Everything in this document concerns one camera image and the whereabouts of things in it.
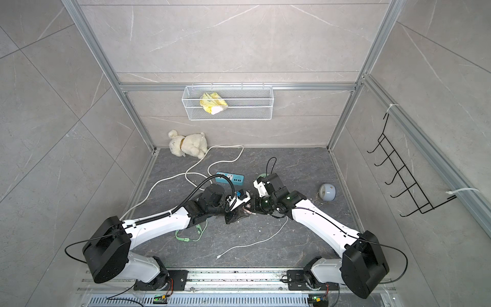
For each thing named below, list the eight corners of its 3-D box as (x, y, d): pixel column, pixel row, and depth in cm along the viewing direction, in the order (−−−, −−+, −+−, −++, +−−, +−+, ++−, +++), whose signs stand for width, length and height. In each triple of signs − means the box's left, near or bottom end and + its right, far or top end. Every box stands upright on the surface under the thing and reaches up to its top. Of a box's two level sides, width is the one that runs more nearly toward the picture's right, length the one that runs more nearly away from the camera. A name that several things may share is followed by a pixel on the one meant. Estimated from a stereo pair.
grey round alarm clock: (319, 204, 97) (325, 195, 89) (315, 191, 102) (321, 181, 95) (331, 204, 97) (338, 195, 89) (327, 191, 102) (333, 181, 95)
